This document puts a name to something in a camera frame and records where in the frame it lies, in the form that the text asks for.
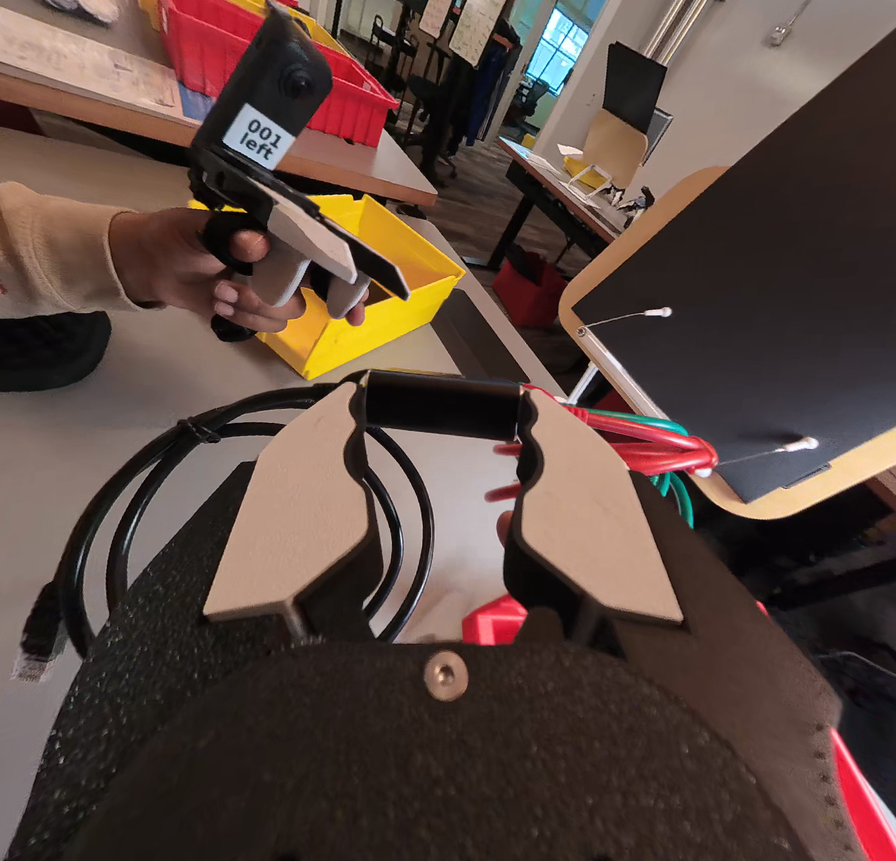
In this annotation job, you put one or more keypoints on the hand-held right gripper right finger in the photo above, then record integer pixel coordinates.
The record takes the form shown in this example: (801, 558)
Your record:
(588, 525)

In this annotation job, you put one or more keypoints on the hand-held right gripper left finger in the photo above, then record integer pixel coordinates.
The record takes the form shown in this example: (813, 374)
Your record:
(301, 518)

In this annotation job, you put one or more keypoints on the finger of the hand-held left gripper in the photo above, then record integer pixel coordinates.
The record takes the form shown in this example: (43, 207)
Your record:
(311, 241)
(378, 269)

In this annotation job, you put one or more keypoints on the yellow plastic bin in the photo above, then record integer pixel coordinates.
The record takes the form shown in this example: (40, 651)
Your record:
(399, 244)

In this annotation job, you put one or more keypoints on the red plastic bin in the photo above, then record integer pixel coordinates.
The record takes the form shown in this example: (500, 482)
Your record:
(493, 623)

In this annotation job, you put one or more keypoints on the person's left hand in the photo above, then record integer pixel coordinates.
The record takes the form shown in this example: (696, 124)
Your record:
(168, 259)

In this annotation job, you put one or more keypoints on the red ribbed crate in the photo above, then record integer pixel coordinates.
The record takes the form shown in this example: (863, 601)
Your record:
(210, 48)

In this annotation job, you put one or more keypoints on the wooden table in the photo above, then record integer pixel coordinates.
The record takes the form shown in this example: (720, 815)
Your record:
(350, 164)

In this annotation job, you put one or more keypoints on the small red bag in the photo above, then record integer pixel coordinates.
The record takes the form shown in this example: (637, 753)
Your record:
(528, 290)

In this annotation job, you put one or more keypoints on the white board stand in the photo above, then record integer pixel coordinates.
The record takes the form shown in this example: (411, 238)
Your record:
(616, 371)

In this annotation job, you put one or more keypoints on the paper sheet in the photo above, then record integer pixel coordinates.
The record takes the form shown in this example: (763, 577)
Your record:
(84, 62)

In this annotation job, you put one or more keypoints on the wooden desk with black legs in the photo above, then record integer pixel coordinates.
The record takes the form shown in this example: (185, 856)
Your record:
(553, 188)

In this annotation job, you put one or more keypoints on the hanging jackets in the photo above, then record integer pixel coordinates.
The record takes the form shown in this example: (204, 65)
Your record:
(483, 90)

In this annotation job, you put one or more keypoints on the window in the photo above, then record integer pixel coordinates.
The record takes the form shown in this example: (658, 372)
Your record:
(556, 52)

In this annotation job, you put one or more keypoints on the black knit cloth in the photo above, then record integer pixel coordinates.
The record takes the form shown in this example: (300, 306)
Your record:
(49, 350)

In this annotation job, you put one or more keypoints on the black wood-edged board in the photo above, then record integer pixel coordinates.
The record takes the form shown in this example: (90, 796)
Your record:
(770, 280)

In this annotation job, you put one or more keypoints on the small black board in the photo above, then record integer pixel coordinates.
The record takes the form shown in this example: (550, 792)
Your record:
(630, 83)

